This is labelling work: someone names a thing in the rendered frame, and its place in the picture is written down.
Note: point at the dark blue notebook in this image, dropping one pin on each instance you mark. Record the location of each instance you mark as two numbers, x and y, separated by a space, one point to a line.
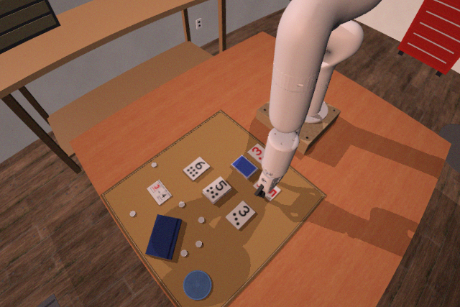
164 237

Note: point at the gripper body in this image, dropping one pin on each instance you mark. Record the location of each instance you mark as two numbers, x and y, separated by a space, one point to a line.
268 182

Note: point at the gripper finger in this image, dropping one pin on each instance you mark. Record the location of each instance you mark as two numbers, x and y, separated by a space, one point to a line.
259 192

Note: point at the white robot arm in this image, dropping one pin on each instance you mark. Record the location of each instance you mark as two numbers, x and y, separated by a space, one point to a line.
305 29

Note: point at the tan card cloth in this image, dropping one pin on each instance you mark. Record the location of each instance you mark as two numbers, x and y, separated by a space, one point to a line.
229 256
267 260

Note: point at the blue round disc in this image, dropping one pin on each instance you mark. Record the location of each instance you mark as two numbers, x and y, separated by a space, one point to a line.
197 285

